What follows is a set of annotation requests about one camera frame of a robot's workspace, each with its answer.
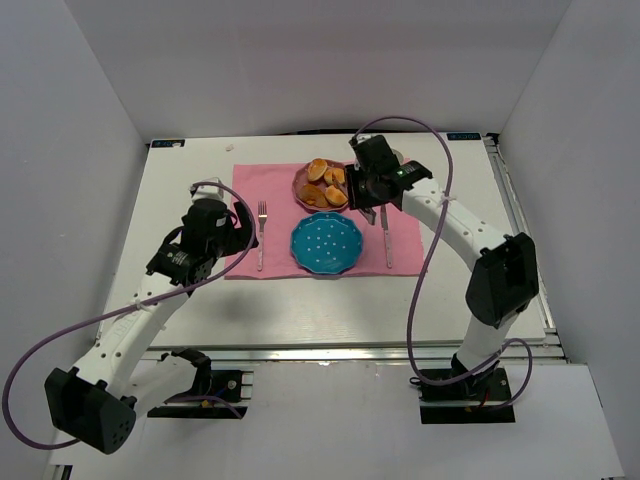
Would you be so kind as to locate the blue label left corner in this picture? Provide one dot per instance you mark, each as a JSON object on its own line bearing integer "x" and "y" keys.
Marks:
{"x": 167, "y": 143}

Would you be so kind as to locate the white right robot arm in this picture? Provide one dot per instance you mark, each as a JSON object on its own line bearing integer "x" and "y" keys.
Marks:
{"x": 504, "y": 273}

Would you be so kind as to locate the blue label corner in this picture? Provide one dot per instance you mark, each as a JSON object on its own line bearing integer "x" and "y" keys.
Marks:
{"x": 167, "y": 143}
{"x": 464, "y": 136}

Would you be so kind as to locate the metal tongs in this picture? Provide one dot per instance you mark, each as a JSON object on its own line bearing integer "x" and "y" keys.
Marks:
{"x": 364, "y": 192}

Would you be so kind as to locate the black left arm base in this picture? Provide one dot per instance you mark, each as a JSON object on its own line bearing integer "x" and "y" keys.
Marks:
{"x": 214, "y": 393}

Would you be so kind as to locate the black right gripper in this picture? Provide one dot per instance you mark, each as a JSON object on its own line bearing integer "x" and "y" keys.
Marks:
{"x": 357, "y": 190}

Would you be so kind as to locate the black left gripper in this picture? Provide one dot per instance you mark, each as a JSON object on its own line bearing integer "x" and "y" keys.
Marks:
{"x": 240, "y": 230}

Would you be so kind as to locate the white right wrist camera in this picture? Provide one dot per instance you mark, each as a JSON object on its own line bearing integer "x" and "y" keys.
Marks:
{"x": 359, "y": 138}

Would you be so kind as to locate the aluminium rail right side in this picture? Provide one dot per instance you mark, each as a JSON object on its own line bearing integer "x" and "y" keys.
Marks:
{"x": 550, "y": 349}

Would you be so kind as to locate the knife with pink handle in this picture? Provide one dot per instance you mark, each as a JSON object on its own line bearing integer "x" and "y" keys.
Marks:
{"x": 387, "y": 237}

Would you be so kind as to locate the fork with pink handle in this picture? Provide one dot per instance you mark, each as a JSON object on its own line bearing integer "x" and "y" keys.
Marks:
{"x": 262, "y": 219}

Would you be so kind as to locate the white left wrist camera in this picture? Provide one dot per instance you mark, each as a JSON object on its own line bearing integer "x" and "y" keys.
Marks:
{"x": 207, "y": 189}

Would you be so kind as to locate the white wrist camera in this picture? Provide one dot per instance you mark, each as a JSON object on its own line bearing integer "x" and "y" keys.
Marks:
{"x": 359, "y": 138}
{"x": 207, "y": 189}

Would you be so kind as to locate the pink ceramic mug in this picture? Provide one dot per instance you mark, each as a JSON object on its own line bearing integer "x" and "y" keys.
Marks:
{"x": 400, "y": 157}

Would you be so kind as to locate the blue polka dot plate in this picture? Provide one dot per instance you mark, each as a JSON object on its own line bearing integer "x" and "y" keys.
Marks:
{"x": 326, "y": 243}

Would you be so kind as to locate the pink cloth placemat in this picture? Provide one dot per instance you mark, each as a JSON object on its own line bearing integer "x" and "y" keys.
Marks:
{"x": 273, "y": 184}

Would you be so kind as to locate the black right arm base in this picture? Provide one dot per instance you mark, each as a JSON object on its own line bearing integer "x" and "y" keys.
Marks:
{"x": 451, "y": 405}

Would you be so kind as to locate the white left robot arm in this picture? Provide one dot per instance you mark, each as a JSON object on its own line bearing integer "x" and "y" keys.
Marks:
{"x": 98, "y": 400}

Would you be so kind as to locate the blue label right corner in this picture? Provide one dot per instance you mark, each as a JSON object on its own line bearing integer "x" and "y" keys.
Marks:
{"x": 464, "y": 136}

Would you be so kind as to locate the pink scalloped plate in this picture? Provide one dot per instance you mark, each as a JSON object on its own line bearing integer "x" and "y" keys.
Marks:
{"x": 300, "y": 178}

